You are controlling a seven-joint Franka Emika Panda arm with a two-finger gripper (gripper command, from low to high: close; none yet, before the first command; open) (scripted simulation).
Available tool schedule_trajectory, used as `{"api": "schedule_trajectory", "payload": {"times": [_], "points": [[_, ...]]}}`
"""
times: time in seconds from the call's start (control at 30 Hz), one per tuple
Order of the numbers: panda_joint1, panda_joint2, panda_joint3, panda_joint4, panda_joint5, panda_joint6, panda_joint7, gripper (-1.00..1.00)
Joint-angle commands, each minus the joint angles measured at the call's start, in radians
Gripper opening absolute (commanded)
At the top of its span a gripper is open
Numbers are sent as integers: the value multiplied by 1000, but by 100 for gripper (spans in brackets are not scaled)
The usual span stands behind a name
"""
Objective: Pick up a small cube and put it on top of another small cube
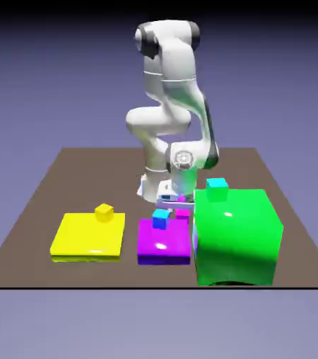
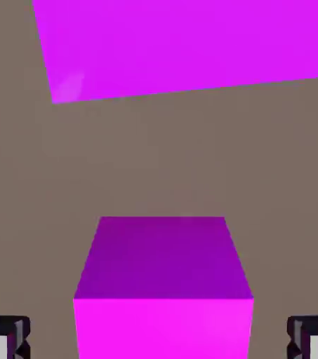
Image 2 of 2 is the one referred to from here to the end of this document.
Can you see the small magenta cube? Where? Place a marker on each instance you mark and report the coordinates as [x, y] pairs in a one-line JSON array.
[[163, 308]]

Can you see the large magenta box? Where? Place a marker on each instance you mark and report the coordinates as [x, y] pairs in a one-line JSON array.
[[192, 42]]

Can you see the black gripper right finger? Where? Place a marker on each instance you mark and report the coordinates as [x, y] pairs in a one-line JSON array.
[[313, 328]]

